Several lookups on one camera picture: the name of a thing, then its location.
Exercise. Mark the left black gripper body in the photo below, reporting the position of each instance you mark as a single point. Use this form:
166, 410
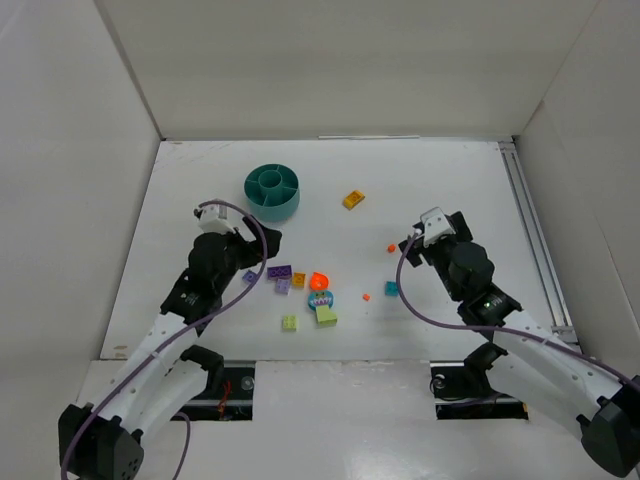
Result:
258, 242

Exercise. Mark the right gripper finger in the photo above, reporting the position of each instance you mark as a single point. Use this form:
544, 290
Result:
459, 225
416, 254

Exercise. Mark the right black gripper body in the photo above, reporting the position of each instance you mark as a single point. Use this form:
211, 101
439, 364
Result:
413, 245

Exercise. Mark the dark purple long lego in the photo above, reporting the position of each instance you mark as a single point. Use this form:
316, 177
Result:
279, 272

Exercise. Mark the small purple lego brick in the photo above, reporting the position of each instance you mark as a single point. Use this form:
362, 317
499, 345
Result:
249, 277

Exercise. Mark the yellow square lego brick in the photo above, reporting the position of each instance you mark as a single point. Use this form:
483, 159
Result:
298, 279

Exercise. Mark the light purple square lego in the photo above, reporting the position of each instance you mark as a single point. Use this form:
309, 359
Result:
283, 286

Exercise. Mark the orange round lego piece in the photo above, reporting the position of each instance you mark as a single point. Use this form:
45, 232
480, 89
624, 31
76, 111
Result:
319, 282

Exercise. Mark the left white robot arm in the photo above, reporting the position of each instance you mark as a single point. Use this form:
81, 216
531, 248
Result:
105, 438

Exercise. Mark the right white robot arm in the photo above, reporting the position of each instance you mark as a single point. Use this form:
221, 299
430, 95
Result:
595, 403

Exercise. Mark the teal lego brick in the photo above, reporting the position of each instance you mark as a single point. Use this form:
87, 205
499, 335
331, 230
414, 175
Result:
391, 289

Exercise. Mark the teal round divided container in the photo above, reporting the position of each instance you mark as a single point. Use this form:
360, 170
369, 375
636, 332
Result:
272, 192

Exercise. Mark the teal monster face lego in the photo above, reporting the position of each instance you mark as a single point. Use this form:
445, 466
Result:
323, 298

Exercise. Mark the light green square lego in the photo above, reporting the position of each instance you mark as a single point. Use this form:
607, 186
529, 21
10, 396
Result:
289, 323

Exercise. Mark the light green sloped lego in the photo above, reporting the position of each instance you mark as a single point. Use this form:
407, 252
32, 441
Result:
325, 317

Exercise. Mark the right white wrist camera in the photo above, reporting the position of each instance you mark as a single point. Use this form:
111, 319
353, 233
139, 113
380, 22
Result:
432, 226

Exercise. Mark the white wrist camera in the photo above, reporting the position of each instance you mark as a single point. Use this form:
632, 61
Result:
213, 219
432, 226

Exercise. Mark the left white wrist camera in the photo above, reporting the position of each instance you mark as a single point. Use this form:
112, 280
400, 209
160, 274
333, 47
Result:
213, 219

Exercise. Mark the aluminium rail right edge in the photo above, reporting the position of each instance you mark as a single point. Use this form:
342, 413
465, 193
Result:
562, 325

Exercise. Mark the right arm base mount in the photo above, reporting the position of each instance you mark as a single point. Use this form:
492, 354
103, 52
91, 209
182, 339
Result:
462, 391

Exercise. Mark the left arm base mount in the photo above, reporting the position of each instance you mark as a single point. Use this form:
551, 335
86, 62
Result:
229, 390

